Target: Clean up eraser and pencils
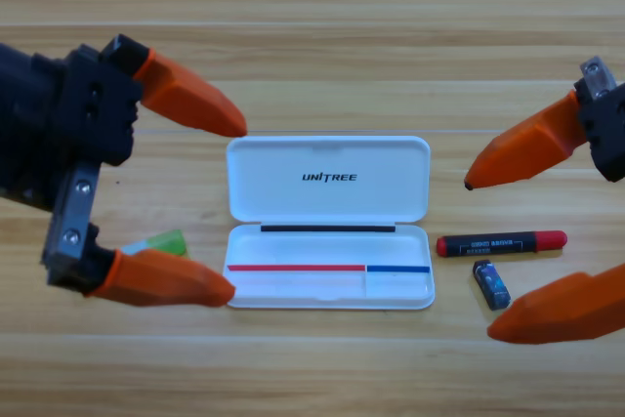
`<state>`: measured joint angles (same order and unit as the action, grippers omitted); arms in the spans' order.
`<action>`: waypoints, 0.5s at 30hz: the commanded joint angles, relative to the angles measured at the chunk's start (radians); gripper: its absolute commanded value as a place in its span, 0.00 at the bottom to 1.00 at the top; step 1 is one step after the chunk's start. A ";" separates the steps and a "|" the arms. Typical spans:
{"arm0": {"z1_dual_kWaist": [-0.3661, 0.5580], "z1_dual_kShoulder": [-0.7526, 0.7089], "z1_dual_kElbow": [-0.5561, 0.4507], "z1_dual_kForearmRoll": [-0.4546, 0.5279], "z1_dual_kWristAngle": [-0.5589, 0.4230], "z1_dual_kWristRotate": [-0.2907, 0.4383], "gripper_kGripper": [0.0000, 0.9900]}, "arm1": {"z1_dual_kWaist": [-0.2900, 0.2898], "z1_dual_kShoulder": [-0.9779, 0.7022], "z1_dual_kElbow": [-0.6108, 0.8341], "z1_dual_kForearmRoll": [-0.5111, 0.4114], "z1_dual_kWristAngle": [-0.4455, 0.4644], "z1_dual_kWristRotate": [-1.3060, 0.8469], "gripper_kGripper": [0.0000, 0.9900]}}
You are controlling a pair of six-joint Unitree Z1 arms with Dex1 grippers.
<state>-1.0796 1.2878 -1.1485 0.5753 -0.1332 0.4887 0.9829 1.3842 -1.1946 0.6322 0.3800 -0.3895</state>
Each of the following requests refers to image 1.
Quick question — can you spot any white Unitree pencil case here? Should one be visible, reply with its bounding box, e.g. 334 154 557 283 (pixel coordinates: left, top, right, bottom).
225 135 436 311

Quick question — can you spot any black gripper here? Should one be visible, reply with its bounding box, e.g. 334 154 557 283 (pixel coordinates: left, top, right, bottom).
0 33 249 262
463 55 625 192

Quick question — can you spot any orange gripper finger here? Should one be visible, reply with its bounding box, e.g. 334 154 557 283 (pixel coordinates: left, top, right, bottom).
41 224 236 310
486 263 625 345

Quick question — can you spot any green and white highlighter pen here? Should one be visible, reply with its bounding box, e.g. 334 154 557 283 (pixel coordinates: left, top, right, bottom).
119 229 189 260

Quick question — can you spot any red and black marker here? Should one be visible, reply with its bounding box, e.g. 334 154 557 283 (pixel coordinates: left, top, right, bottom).
436 229 569 259

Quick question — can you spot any dark blue eraser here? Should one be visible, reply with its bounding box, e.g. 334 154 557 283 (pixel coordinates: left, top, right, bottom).
472 259 512 312

